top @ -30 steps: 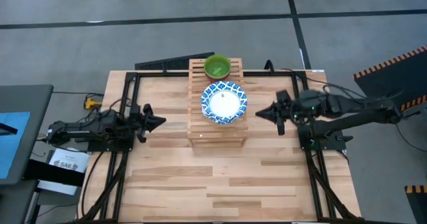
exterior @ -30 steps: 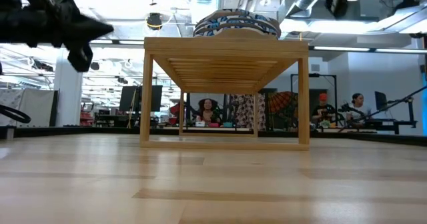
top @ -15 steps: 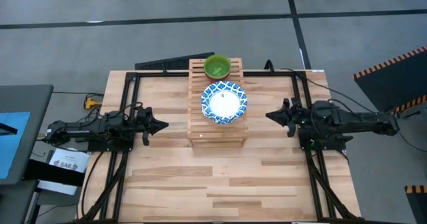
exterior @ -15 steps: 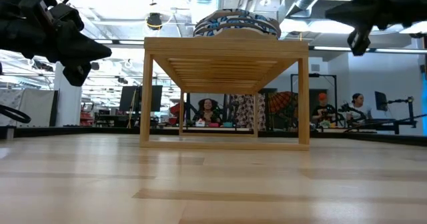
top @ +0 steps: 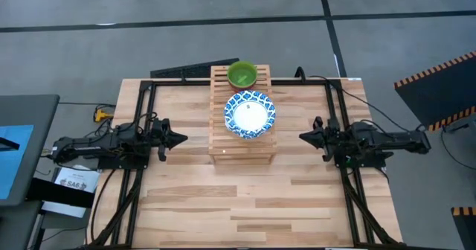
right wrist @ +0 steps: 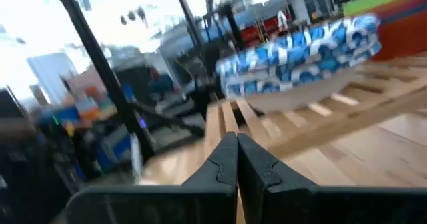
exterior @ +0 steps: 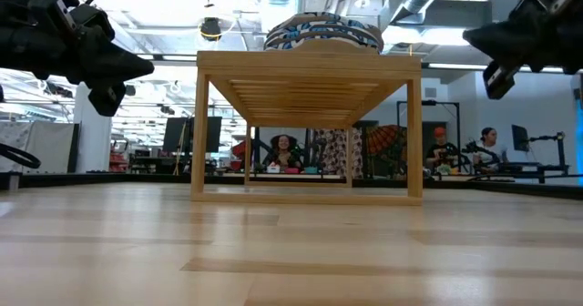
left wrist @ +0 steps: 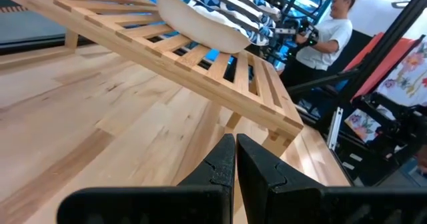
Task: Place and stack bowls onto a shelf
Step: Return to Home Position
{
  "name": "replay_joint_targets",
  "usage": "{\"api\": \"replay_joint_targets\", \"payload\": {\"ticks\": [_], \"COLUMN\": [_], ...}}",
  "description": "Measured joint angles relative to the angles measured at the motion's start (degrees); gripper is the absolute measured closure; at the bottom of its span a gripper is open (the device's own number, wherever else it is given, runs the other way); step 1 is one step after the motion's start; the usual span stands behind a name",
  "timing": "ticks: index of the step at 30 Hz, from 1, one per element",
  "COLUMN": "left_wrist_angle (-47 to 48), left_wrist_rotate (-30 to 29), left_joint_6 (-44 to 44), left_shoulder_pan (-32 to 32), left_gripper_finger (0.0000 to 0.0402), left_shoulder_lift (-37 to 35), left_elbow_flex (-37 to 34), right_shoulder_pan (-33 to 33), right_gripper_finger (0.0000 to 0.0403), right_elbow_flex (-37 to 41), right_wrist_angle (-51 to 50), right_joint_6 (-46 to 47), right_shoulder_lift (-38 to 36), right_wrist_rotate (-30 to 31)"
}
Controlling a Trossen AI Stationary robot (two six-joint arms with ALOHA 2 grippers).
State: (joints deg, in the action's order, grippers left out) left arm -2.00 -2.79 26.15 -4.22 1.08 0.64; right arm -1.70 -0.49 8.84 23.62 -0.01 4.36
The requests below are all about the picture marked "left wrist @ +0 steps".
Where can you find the black handheld controller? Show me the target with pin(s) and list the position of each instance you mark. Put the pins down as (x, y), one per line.
(308, 37)

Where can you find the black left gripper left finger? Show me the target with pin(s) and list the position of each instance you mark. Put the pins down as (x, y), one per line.
(221, 170)

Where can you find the silver aluminium bracket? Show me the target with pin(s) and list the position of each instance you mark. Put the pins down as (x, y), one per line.
(335, 127)

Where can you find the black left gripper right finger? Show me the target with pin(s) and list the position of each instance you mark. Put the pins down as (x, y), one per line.
(257, 174)

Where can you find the person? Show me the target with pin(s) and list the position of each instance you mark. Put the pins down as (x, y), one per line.
(327, 44)

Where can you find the black mat with striped edge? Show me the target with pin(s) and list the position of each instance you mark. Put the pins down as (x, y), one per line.
(10, 2)

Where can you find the coral cloth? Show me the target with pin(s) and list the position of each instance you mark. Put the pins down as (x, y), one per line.
(393, 64)

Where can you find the black metal rig frame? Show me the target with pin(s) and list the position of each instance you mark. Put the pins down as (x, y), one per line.
(383, 49)

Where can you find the floral patterned cloth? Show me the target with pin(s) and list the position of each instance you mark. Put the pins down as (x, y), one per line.
(410, 77)

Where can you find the wooden slatted shelf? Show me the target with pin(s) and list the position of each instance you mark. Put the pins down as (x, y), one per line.
(200, 74)

